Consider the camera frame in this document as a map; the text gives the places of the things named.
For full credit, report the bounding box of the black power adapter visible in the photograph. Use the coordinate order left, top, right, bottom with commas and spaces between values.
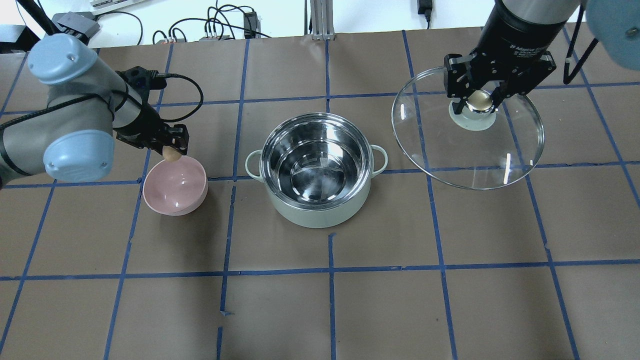
243, 11, 259, 39
417, 0, 434, 28

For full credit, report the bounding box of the black power adapter right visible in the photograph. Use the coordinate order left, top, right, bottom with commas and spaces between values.
417, 0, 434, 28

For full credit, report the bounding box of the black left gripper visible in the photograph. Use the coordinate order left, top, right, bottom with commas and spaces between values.
115, 107, 190, 156

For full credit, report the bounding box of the pink bowl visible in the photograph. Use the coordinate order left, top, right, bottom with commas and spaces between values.
142, 156, 209, 216

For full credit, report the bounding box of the glass pot lid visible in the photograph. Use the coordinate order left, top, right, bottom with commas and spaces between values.
391, 67, 546, 191

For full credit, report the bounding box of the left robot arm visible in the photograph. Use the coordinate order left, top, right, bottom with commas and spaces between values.
0, 33, 189, 186

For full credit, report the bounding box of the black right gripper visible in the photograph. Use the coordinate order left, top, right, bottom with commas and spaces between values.
444, 10, 557, 116

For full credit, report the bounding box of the light green steel pot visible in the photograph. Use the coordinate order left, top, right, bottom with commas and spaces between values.
244, 112, 389, 229

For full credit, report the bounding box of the grey box device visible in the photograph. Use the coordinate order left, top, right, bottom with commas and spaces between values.
46, 11, 100, 46

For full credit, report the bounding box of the black cable bundle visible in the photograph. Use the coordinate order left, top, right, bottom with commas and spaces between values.
152, 0, 273, 45

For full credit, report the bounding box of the black camera cable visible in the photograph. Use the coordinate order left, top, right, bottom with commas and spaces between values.
155, 73, 205, 124

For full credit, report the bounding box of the brown egg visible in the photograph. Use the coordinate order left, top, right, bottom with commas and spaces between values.
162, 146, 183, 162

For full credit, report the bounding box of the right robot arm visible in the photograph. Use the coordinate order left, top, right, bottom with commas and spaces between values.
444, 0, 640, 116

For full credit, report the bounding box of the aluminium frame post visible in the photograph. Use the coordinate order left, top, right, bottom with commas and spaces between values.
310, 0, 336, 41

